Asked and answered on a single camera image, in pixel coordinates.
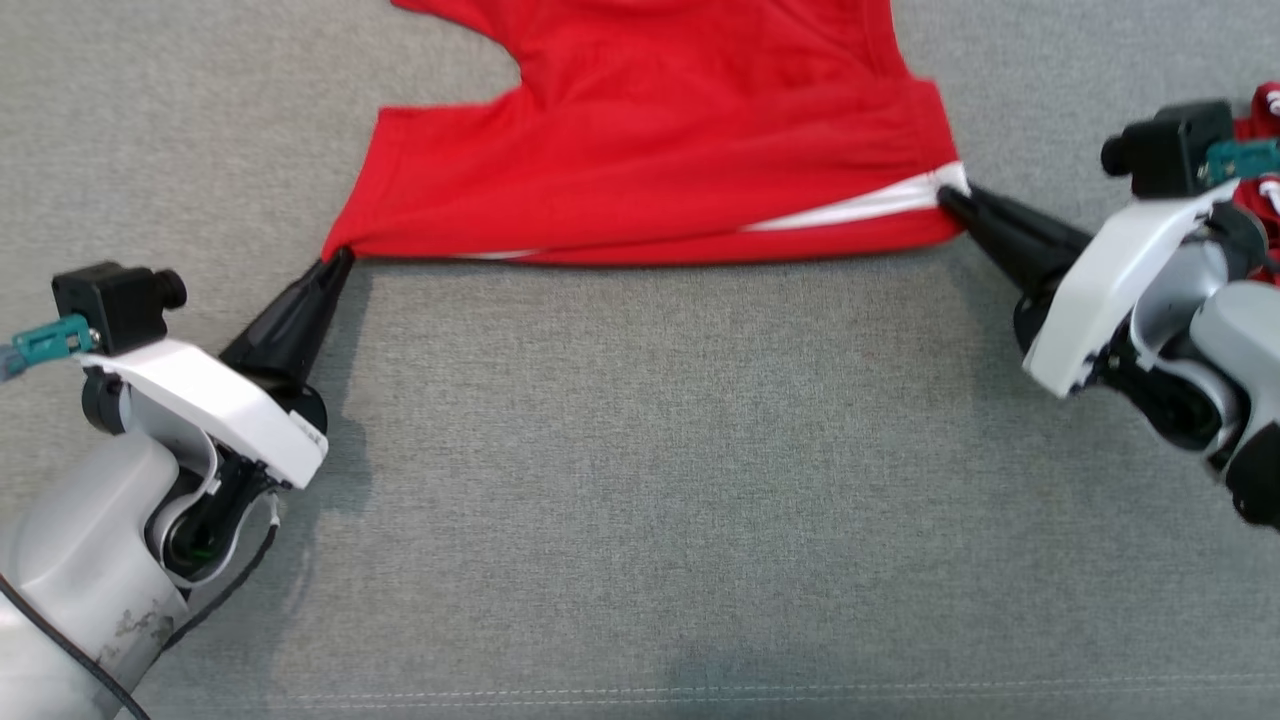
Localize grey fabric sofa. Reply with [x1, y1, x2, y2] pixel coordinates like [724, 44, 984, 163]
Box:
[0, 0, 1280, 720]

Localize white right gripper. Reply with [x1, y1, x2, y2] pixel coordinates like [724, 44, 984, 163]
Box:
[937, 178, 1243, 401]

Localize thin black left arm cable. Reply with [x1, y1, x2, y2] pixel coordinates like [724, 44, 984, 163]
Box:
[160, 495, 283, 651]

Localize right camera cable teal connector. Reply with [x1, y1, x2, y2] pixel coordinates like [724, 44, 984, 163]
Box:
[1203, 138, 1280, 188]

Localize camera cable teal connector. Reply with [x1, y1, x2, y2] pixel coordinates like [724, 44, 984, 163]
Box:
[0, 313, 153, 720]
[1203, 138, 1280, 188]

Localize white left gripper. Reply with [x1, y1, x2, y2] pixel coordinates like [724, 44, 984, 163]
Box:
[75, 246, 357, 493]

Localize red Bulls 23 jersey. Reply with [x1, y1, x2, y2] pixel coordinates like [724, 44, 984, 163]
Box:
[1228, 82, 1280, 289]

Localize red shorts with white band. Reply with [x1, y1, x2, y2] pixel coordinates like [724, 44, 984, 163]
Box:
[322, 0, 971, 268]

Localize left camera cable teal connector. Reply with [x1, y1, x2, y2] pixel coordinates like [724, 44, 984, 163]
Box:
[0, 313, 153, 720]

